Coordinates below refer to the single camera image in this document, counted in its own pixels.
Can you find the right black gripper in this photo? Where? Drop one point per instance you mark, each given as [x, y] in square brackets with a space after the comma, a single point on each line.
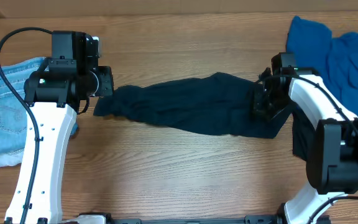
[263, 101]

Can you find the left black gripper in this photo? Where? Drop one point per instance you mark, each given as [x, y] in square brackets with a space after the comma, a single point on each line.
[106, 81]

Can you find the dark navy shirt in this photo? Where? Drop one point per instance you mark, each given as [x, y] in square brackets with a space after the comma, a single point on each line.
[216, 105]

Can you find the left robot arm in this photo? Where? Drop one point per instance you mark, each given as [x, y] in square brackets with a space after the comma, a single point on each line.
[53, 94]

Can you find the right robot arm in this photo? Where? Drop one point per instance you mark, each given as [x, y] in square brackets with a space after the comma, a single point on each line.
[332, 160]

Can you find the blue crumpled shirt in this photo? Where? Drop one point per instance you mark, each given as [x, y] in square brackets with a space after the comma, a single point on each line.
[335, 58]

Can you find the folded light blue jeans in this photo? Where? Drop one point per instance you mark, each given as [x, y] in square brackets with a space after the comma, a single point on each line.
[13, 116]

